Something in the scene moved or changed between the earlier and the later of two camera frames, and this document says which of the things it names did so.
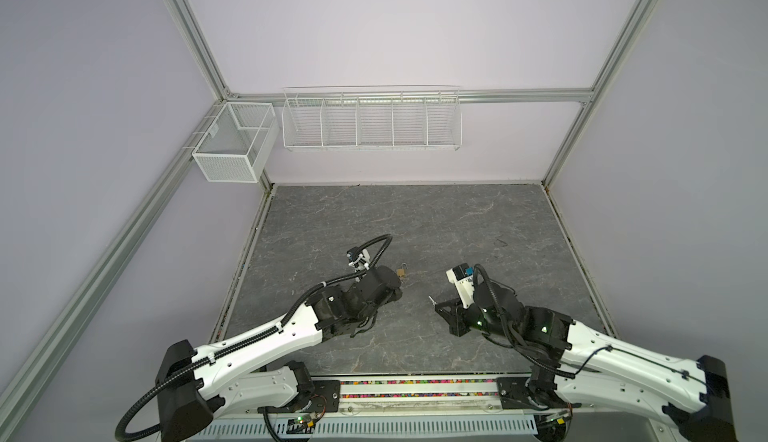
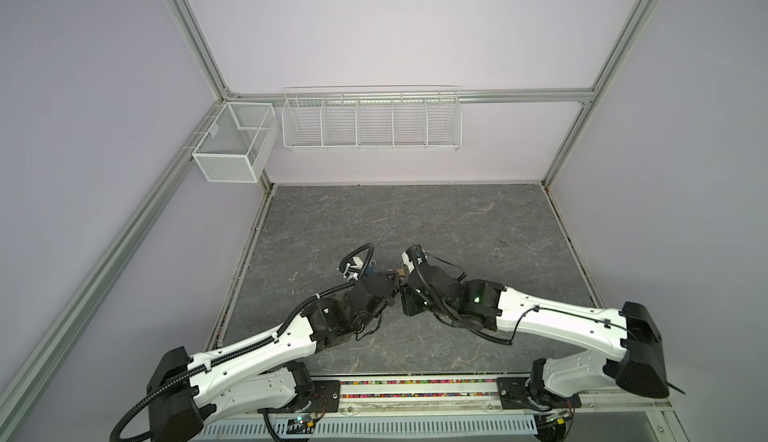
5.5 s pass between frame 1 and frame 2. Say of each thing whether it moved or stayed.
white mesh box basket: stayed
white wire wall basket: stayed
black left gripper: stayed
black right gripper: moved
